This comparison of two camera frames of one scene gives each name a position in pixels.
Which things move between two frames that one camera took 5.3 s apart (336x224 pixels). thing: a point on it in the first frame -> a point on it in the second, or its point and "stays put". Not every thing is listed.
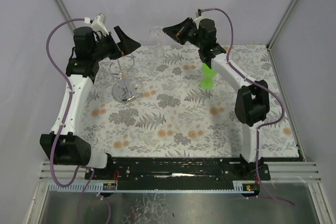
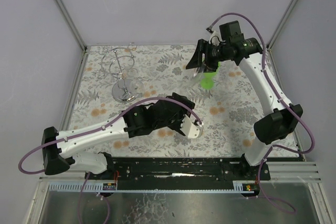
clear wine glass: [136, 88] stays put
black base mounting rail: [178, 173] stays put
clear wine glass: [157, 33] -> [193, 76]
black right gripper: [188, 33] -> [203, 54]
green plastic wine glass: [207, 83] stays put
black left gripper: [115, 47] -> [176, 112]
